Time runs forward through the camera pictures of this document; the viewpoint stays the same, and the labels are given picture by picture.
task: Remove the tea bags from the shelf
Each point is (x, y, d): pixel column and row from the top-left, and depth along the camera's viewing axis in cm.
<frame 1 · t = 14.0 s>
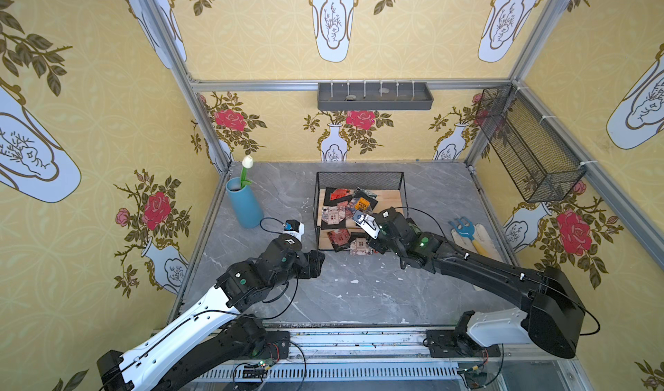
left hand: (313, 257, 73), fingers open
right hand: (366, 226, 82), fingers open
blue vase: (244, 202, 87), point 18 cm above the table
white tulip flower: (247, 163, 83), point 30 cm above the table

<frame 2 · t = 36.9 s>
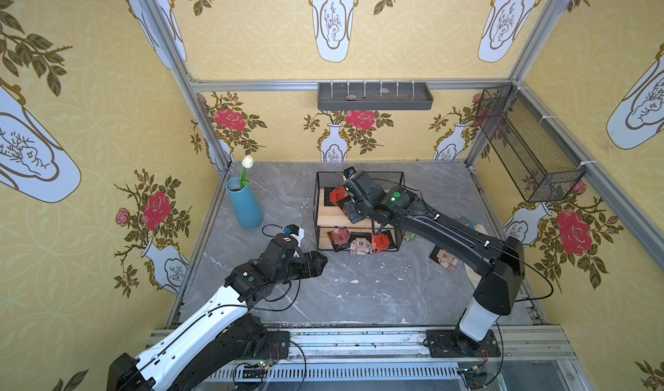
left hand: (317, 262, 76), fingers open
right hand: (346, 208, 80), fingers closed
the named things where they were.

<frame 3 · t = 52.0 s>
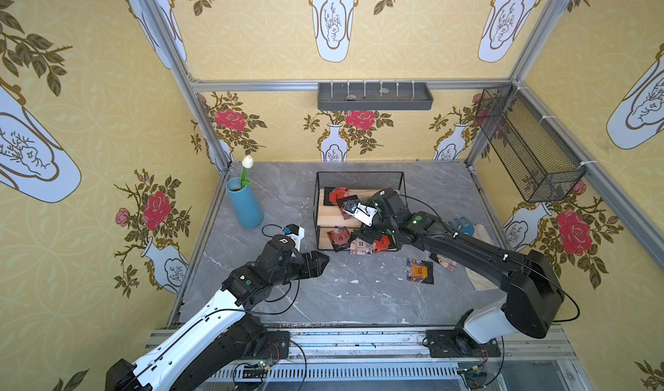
left hand: (319, 261, 76), fingers open
right hand: (356, 218, 83), fingers open
the named things where they were.

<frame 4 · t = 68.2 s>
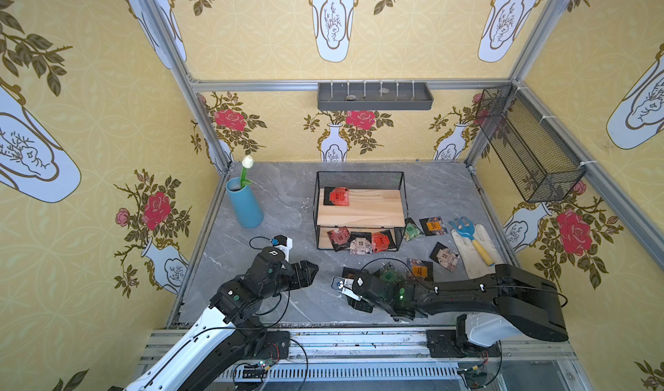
left hand: (308, 270, 76), fingers open
right hand: (346, 289, 82), fingers open
green label tea bag: (411, 230, 99), on the table
orange label tea bag: (433, 226, 102), on the table
the other named things where they were.

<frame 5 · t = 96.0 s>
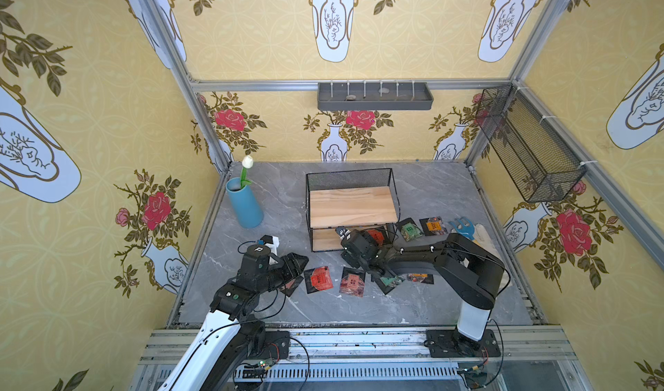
left hand: (301, 263, 78), fingers open
right hand: (349, 246, 93), fingers open
the named things where they were.

